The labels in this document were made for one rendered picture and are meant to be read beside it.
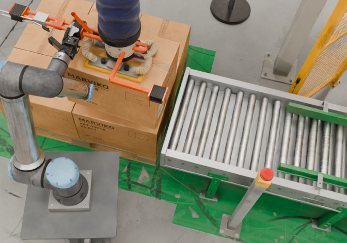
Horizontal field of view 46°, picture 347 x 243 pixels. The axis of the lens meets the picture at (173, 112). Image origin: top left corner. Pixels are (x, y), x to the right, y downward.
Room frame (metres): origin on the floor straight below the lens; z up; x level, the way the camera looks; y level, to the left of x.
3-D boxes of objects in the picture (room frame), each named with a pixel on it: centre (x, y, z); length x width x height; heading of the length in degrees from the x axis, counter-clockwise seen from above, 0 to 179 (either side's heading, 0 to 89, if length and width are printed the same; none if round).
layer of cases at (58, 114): (1.80, 0.61, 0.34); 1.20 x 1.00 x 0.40; 81
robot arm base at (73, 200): (0.69, 0.50, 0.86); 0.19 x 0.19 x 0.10
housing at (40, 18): (1.52, 0.79, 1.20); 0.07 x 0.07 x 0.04; 79
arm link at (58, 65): (1.17, 0.63, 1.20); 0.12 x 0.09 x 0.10; 171
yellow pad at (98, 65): (1.34, 0.36, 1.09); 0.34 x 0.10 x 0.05; 79
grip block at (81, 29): (1.48, 0.58, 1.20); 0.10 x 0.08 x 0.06; 169
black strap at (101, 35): (1.43, 0.33, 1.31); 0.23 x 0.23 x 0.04
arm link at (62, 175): (0.70, 0.52, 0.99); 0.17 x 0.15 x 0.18; 84
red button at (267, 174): (0.82, -0.51, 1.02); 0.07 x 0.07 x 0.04
